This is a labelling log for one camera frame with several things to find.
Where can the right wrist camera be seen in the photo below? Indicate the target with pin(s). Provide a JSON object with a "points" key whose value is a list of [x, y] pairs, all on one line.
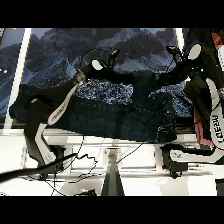
{"points": [[171, 50]]}

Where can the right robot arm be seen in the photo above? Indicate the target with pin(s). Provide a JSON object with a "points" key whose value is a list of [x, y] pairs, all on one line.
{"points": [[216, 123]]}

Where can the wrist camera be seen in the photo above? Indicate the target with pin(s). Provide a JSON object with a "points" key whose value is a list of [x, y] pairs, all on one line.
{"points": [[171, 50], [115, 52]]}

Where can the red garment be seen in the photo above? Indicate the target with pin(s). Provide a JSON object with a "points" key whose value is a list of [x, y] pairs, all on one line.
{"points": [[200, 130]]}

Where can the silver frame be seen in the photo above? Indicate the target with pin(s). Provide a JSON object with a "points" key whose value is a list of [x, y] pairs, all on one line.
{"points": [[113, 180]]}

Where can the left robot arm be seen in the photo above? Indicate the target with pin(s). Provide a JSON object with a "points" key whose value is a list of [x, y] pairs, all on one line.
{"points": [[61, 106]]}

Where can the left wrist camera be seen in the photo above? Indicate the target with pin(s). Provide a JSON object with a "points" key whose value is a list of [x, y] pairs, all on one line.
{"points": [[115, 52]]}

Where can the black garment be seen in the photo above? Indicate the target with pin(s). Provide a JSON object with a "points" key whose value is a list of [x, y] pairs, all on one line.
{"points": [[195, 96], [116, 120]]}

